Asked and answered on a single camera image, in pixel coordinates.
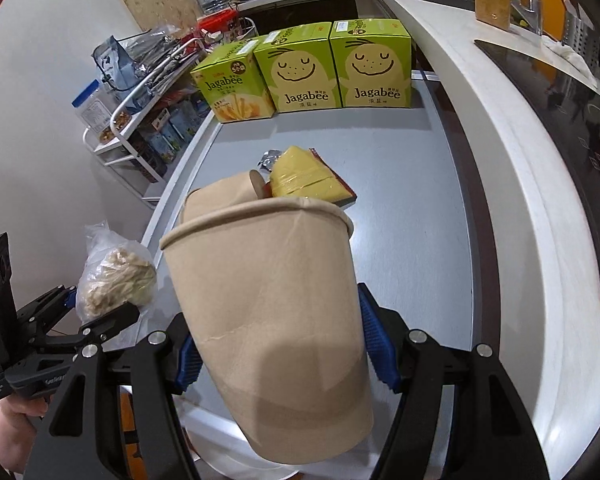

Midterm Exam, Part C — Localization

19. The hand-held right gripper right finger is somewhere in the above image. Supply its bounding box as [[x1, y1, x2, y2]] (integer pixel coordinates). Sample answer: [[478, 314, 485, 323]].
[[356, 281, 551, 480]]

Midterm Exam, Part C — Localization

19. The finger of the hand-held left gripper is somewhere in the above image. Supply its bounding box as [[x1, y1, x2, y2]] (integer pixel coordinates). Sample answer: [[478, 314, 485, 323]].
[[30, 301, 142, 362], [15, 284, 79, 334]]

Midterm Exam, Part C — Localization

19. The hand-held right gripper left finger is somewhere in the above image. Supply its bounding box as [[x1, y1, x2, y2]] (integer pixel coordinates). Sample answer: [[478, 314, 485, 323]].
[[24, 312, 206, 480]]

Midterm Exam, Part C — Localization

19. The clear plastic bag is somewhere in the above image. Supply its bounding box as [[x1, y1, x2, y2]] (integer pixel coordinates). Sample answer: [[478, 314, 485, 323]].
[[75, 222, 158, 325]]

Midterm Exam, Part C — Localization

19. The tall brown paper cup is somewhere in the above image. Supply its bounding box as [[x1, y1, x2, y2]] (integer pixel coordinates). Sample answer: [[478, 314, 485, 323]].
[[159, 196, 376, 465]]

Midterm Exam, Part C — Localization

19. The person's left hand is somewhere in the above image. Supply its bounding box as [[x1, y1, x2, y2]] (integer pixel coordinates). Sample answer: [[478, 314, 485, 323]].
[[0, 396, 51, 444]]

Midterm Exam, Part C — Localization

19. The white metal storage rack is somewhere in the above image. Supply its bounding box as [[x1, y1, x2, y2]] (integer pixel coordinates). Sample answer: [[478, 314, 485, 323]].
[[82, 17, 258, 211]]

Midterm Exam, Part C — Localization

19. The crushed brown paper cup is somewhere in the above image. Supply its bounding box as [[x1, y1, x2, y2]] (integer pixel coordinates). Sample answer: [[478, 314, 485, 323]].
[[180, 170, 276, 233]]

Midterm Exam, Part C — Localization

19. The yellow snack bag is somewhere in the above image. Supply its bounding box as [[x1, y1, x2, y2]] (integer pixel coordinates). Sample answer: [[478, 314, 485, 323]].
[[256, 146, 358, 208]]

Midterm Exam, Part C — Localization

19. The clear container with blue lid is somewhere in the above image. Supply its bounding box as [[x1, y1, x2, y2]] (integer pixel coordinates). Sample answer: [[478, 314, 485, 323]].
[[71, 79, 131, 146]]

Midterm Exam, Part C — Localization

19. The white kitchen counter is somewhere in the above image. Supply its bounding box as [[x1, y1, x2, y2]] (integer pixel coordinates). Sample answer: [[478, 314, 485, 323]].
[[370, 0, 600, 480]]

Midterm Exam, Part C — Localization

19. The blue foil bag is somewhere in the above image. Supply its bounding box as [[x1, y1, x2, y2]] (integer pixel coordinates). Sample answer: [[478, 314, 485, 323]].
[[91, 36, 141, 91]]

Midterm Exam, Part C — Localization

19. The green snack box with fries picture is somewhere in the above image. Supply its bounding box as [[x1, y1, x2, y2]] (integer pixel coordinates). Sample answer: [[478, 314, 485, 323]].
[[190, 37, 278, 123]]

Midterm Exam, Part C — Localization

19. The green snack box with face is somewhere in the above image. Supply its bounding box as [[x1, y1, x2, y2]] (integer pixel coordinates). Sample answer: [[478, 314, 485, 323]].
[[254, 22, 343, 113], [329, 19, 413, 110]]

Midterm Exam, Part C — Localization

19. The black induction cooktop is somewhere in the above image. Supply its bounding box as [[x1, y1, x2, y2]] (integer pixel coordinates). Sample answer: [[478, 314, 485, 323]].
[[474, 37, 600, 306]]

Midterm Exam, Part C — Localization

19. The red plastic box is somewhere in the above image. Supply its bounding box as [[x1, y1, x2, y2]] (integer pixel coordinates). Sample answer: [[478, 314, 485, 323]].
[[197, 9, 238, 36]]

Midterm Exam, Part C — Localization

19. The white cloth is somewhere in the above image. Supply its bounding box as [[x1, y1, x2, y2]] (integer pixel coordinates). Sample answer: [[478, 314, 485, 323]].
[[542, 35, 588, 68]]

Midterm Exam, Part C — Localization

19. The steel utensil holder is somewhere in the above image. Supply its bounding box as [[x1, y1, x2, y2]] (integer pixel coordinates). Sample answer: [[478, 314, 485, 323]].
[[565, 10, 600, 68]]

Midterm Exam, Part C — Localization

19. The orange cutting board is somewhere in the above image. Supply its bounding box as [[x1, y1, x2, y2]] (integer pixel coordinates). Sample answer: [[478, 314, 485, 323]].
[[522, 0, 568, 41]]

